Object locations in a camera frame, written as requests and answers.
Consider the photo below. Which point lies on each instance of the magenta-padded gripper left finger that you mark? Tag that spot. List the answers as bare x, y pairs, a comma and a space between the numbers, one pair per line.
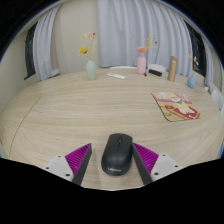
78, 160

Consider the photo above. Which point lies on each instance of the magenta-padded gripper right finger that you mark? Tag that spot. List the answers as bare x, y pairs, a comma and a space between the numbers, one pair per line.
146, 160

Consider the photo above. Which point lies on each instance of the black computer mouse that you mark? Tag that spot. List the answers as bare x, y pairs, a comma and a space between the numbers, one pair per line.
116, 153

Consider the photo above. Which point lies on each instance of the cartoon print mouse pad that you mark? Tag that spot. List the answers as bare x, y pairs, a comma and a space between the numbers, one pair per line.
176, 106

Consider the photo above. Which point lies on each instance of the dark pen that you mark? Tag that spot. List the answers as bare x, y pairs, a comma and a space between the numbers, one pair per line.
145, 74

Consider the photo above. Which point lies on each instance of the small black case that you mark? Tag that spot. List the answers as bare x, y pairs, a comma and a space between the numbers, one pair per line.
155, 72

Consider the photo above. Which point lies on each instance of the white remote control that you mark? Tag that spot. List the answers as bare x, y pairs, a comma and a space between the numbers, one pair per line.
116, 76

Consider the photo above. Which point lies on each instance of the green vase with yellow flowers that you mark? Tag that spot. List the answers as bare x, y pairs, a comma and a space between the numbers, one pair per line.
91, 71

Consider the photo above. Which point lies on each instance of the blue vase with dried flowers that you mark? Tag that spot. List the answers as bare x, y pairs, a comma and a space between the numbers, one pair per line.
191, 82

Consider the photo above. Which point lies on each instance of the white chair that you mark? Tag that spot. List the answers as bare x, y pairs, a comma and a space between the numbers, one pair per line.
157, 67
122, 67

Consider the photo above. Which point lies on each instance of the pink vase with flowers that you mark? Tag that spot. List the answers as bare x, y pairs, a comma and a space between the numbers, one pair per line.
141, 66

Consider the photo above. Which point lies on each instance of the tan insulated bottle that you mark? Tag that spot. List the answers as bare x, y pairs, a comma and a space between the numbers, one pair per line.
172, 69

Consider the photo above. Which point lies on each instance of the narrow white curtain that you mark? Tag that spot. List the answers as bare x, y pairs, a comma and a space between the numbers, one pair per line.
208, 66
45, 46

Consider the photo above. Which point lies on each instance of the dark window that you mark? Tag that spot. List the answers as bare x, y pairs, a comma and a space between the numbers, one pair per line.
196, 50
30, 50

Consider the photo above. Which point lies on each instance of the wide white curtain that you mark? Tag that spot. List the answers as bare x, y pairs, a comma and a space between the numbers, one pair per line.
143, 30

